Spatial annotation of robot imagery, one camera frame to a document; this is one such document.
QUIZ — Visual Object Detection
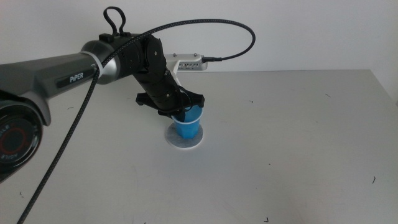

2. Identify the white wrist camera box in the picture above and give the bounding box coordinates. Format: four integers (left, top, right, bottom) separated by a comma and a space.
164, 52, 209, 86

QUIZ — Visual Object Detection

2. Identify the grey round cup mat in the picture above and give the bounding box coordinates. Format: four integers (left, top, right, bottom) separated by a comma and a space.
164, 122, 205, 151

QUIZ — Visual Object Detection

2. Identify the blue plastic cup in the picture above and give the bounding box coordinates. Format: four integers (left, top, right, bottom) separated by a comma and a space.
171, 105, 204, 140

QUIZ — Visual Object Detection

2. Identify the thin black cable loop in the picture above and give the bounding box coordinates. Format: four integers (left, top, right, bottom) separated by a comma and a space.
103, 6, 132, 37

